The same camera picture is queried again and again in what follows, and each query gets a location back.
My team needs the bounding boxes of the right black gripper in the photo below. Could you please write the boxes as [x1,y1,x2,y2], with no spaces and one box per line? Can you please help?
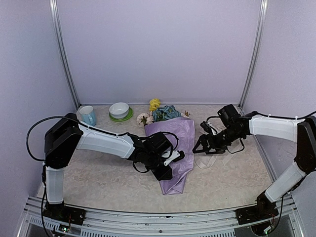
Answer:
[193,126,243,155]

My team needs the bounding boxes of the cream printed ribbon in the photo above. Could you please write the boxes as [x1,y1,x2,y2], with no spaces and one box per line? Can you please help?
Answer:
[195,120,244,170]

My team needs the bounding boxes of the purple wrapping paper sheet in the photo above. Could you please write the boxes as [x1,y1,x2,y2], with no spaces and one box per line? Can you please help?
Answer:
[145,117,195,195]

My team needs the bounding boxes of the pink fake rose stems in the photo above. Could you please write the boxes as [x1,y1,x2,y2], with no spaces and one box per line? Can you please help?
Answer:
[136,111,187,126]

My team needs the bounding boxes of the blue fake flower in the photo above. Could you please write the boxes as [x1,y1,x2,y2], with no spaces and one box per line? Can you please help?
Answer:
[153,105,181,122]

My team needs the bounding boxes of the green plate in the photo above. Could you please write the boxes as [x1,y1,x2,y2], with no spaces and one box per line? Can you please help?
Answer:
[109,108,133,122]

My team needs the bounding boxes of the yellow fake flower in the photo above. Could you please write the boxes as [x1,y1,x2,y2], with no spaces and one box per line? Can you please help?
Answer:
[149,98,161,112]

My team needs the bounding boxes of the white ceramic bowl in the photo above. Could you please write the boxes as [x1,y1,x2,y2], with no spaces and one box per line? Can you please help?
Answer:
[109,102,129,119]

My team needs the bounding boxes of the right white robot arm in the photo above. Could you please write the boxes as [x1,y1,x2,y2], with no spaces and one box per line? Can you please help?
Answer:
[193,104,316,219]

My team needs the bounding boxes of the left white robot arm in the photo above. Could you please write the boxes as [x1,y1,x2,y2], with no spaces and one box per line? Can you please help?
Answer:
[43,113,179,220]

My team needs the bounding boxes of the light blue mug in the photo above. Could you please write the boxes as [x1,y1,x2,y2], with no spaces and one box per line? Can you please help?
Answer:
[79,106,96,126]

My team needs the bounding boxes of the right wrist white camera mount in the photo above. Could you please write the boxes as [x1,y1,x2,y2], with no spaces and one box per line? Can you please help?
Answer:
[200,121,218,135]

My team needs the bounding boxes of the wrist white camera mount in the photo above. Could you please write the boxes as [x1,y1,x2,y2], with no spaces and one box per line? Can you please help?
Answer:
[162,150,185,166]
[200,121,218,135]

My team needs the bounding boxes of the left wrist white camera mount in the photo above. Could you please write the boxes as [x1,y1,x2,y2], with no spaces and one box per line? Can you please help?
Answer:
[162,150,185,166]

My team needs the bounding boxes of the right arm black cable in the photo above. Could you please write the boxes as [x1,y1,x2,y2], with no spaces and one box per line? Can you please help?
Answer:
[206,111,316,155]

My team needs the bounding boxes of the aluminium front rail frame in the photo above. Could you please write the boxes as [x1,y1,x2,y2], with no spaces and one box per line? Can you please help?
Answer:
[15,196,307,237]

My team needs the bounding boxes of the right aluminium corner post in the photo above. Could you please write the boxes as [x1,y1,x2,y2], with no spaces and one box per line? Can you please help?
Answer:
[238,0,269,109]

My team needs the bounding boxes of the aluminium corner post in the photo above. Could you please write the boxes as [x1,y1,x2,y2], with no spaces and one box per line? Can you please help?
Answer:
[49,0,81,109]
[238,0,269,109]

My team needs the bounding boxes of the left aluminium corner post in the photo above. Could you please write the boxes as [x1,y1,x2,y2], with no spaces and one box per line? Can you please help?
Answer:
[49,0,81,109]

